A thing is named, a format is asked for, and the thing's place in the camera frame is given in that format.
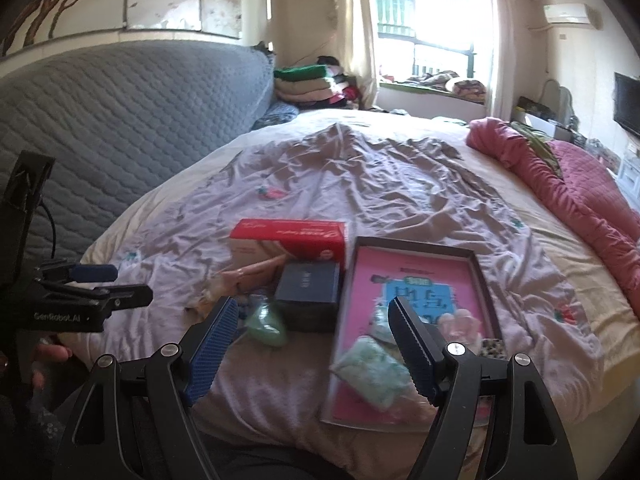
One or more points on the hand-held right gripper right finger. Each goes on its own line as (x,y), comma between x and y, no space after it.
(417,355)

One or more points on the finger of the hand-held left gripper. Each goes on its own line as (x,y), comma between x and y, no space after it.
(95,273)
(125,296)

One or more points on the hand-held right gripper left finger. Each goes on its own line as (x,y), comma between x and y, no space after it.
(210,345)

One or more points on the mint green tissue pack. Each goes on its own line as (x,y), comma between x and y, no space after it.
(372,370)

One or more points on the pink plush flower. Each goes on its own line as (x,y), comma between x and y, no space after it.
(457,325)

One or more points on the peach tissue pack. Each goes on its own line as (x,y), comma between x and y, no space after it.
(250,272)

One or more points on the pink bottomed tray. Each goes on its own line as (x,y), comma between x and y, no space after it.
(400,270)

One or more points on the dark navy box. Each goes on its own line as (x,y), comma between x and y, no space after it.
(307,285)

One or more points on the red tissue box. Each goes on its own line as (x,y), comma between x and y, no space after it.
(285,232)

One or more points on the person's left hand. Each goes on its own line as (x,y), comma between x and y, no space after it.
(50,355)

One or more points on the green translucent bag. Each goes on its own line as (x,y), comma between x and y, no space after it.
(265,330)

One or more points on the leopard print pouch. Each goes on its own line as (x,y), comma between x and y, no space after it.
(492,349)

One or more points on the grey quilted headboard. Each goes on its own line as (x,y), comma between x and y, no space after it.
(125,110)

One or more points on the cream bed sheet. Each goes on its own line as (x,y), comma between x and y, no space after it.
(575,255)

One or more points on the pink quilt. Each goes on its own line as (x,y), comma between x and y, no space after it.
(575,185)

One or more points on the blue patterned pillow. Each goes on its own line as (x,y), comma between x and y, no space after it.
(275,115)

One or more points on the green patterned cloth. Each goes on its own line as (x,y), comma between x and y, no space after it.
(537,145)

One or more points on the clothes on window sill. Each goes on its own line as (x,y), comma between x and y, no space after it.
(450,85)

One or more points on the stack of folded clothes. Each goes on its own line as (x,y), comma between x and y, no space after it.
(305,85)

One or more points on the white cabinet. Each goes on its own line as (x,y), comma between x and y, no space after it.
(630,170)

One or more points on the vanity mirror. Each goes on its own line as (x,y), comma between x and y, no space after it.
(555,100)

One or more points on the cream curtain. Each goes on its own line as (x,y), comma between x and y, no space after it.
(502,45)
(355,35)

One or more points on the black television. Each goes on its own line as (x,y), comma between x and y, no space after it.
(627,105)

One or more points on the window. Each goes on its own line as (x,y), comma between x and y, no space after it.
(430,10)

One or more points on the white air conditioner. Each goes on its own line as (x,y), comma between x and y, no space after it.
(570,14)

